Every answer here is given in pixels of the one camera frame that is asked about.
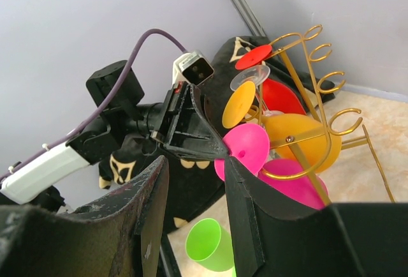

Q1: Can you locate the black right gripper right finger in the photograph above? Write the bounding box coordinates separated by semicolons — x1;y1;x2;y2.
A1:
225;157;407;276

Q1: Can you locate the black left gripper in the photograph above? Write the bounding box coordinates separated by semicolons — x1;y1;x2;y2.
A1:
151;84;230;161

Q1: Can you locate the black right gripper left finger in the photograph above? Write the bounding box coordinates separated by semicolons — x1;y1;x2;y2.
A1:
1;156;169;276

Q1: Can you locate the pink plastic wine glass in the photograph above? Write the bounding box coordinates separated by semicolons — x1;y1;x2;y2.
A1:
223;123;324;209

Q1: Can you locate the clear wine glass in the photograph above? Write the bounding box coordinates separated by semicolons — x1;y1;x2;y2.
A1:
229;64;283;116

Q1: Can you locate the red plastic wine glass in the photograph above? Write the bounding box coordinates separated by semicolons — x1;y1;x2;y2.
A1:
235;45;306;115

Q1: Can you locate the orange plastic wine glass back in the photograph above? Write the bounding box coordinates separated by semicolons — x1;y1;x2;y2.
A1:
222;81;342;173

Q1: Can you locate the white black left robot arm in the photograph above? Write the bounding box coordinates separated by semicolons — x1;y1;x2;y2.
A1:
1;61;229;204

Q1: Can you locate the green plastic wine glass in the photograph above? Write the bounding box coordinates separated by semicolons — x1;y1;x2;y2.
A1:
185;218;234;272

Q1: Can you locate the black floral blanket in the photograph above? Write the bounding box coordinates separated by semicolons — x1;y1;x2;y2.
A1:
98;36;337;235

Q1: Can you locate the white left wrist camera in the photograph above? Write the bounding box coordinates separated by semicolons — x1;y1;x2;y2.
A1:
172;50;214;86

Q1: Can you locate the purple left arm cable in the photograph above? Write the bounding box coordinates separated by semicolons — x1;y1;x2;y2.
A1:
0;28;189;181

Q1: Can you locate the gold wire wine glass rack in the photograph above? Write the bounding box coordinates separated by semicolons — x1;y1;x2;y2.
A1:
261;24;395;206

